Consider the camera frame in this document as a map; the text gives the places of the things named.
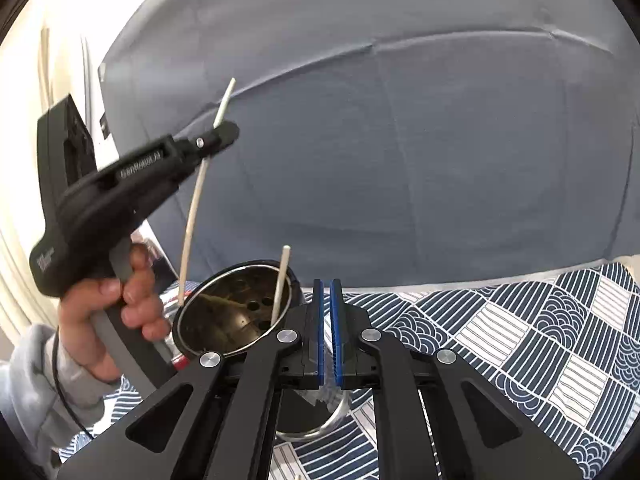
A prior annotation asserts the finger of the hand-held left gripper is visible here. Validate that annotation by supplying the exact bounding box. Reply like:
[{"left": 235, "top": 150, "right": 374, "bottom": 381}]
[{"left": 170, "top": 120, "right": 241, "bottom": 167}]

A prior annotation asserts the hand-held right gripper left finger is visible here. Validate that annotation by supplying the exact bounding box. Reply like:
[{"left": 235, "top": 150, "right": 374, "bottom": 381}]
[{"left": 56, "top": 279, "right": 326, "bottom": 480}]

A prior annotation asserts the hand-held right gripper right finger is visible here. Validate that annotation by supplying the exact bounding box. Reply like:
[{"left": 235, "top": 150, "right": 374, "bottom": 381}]
[{"left": 330, "top": 279, "right": 583, "bottom": 480}]

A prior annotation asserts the pale wooden chopstick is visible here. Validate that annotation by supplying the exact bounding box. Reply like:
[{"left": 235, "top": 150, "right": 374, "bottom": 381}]
[
  {"left": 270, "top": 245, "right": 292, "bottom": 329},
  {"left": 177, "top": 78, "right": 236, "bottom": 307}
]

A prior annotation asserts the perforated metal utensil holder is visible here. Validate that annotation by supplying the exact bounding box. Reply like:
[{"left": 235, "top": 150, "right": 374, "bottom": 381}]
[{"left": 170, "top": 259, "right": 363, "bottom": 443}]

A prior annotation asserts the person's left forearm grey sleeve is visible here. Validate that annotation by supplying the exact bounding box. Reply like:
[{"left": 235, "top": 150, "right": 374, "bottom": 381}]
[{"left": 0, "top": 322, "right": 126, "bottom": 463}]

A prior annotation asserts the person's left hand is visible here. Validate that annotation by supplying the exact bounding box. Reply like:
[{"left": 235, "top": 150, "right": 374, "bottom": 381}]
[{"left": 59, "top": 242, "right": 172, "bottom": 384}]

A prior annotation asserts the cream curtain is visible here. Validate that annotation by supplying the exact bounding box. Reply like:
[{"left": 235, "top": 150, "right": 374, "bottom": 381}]
[{"left": 0, "top": 25, "right": 118, "bottom": 361}]

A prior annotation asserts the grey upholstered headboard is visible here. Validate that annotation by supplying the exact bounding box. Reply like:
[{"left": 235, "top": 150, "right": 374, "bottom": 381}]
[{"left": 97, "top": 0, "right": 640, "bottom": 293}]

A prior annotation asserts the navy white patterned blanket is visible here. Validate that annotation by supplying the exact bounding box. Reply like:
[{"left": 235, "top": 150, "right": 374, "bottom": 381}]
[{"left": 60, "top": 260, "right": 640, "bottom": 480}]

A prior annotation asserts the thin black cable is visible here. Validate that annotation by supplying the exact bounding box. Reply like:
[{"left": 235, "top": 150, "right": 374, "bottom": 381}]
[{"left": 52, "top": 327, "right": 96, "bottom": 441}]

